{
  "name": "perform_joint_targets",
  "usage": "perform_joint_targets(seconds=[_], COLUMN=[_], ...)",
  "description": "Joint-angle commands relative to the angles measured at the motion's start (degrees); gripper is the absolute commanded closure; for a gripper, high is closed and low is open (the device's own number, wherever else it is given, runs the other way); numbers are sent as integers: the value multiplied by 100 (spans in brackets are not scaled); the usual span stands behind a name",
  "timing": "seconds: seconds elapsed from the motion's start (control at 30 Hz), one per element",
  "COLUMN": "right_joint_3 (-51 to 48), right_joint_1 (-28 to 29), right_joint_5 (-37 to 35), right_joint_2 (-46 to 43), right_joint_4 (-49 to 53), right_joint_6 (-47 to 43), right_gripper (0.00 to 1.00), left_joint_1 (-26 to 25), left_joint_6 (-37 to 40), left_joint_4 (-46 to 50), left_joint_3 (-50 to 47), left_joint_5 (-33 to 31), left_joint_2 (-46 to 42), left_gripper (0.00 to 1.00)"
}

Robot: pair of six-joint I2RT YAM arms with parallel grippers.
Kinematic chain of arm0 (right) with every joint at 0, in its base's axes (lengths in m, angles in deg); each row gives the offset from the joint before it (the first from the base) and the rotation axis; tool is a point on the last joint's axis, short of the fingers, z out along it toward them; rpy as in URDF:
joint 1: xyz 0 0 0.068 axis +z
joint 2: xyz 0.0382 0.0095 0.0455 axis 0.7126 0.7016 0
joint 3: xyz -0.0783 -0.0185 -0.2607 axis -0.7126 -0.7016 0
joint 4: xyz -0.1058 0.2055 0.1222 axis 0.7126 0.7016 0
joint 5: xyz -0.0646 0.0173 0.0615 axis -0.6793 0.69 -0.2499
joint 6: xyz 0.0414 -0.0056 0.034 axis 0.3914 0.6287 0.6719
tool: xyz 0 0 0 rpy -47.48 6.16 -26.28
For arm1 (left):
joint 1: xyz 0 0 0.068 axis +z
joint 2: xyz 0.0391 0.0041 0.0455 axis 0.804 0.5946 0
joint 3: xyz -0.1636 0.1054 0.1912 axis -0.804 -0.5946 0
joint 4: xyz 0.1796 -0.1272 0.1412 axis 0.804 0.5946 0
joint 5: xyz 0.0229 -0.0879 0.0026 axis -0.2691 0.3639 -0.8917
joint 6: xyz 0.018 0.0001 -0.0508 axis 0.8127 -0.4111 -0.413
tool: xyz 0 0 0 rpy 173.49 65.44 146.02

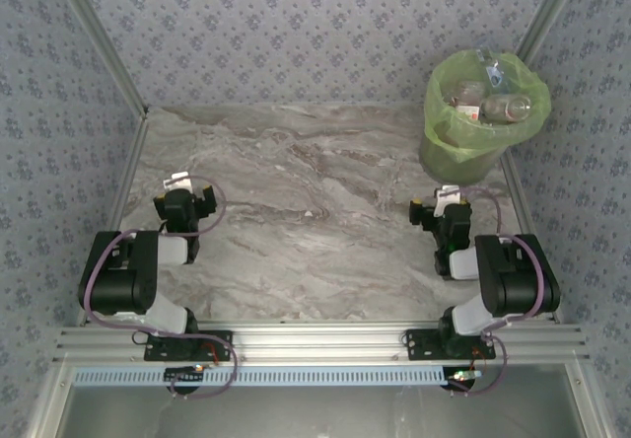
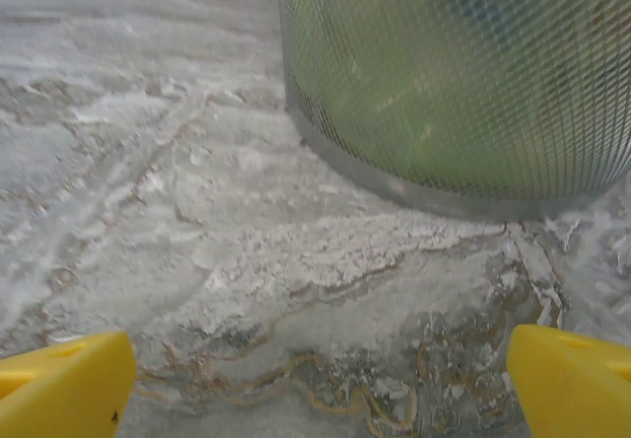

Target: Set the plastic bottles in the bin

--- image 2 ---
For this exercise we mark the grey metal mesh bin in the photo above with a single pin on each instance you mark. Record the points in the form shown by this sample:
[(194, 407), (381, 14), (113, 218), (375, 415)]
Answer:
[(355, 167)]

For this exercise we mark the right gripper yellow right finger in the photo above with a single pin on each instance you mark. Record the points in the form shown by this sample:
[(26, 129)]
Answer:
[(577, 388)]

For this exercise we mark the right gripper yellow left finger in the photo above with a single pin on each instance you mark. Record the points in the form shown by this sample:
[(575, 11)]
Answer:
[(64, 388)]

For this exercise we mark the green-lined trash bin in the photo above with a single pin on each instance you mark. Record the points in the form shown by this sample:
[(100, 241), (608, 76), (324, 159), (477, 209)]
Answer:
[(419, 88)]

